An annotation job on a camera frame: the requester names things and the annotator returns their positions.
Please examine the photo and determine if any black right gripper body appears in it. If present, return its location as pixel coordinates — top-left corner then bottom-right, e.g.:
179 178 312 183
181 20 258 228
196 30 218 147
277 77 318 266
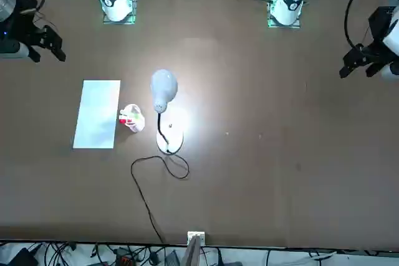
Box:
8 0 48 49

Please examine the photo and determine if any white paper sheet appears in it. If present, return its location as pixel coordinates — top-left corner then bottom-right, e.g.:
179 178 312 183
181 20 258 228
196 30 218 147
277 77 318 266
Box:
72 79 122 150

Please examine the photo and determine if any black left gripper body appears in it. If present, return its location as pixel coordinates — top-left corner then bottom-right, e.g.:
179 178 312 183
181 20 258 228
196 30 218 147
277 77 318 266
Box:
362 6 396 62

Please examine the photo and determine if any black power adapter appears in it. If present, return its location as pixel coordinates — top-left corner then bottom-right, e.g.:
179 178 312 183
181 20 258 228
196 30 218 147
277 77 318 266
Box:
5 247 40 266

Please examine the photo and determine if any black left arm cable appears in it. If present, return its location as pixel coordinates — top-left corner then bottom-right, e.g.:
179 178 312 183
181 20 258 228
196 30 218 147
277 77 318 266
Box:
344 0 374 49

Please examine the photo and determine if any aluminium camera post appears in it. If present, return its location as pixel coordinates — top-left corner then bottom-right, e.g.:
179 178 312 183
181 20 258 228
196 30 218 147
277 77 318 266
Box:
182 230 206 266

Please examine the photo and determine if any clear plastic pen cup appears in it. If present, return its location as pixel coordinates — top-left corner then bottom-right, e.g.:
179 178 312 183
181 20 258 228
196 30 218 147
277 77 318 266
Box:
120 103 147 133

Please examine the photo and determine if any white desk lamp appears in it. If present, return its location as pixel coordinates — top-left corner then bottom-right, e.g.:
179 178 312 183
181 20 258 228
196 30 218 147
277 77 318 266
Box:
150 69 185 154

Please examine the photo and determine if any black lamp power cable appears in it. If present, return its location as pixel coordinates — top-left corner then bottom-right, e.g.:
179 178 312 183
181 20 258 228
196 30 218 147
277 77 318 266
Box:
130 150 190 244

